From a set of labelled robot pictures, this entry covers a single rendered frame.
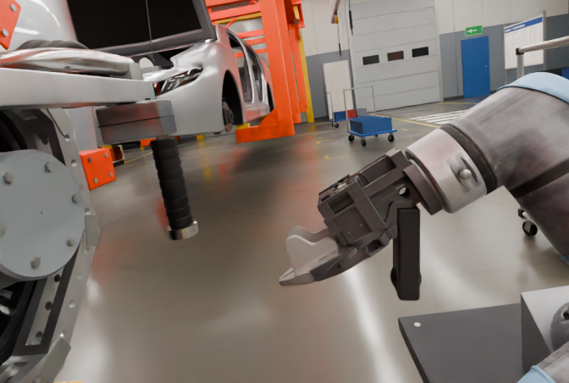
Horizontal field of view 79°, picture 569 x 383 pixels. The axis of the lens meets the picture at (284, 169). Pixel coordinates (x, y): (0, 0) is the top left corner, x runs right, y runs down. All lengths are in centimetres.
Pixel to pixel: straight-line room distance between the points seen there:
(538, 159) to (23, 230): 49
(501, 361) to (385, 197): 63
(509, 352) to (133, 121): 90
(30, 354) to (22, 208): 32
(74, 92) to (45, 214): 13
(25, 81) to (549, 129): 48
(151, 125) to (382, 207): 32
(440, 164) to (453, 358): 64
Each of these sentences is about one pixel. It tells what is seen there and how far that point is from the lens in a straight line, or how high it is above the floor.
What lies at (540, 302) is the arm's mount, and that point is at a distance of 88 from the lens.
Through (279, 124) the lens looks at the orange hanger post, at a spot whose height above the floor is 67.
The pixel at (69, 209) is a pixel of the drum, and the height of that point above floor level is 84.
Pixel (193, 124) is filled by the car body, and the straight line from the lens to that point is 306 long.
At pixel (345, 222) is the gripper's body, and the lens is 40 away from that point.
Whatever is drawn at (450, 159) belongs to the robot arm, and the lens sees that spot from 39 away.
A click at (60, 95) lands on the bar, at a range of 40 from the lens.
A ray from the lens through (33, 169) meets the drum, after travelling 42.
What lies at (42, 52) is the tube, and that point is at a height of 101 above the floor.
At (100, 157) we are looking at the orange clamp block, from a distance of 76.
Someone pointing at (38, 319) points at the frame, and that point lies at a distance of 70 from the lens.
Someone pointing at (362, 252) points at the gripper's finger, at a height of 75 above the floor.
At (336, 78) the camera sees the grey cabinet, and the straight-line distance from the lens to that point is 1183.
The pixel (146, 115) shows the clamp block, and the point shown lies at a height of 93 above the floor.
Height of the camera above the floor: 92
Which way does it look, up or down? 11 degrees down
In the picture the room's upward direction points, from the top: 9 degrees counter-clockwise
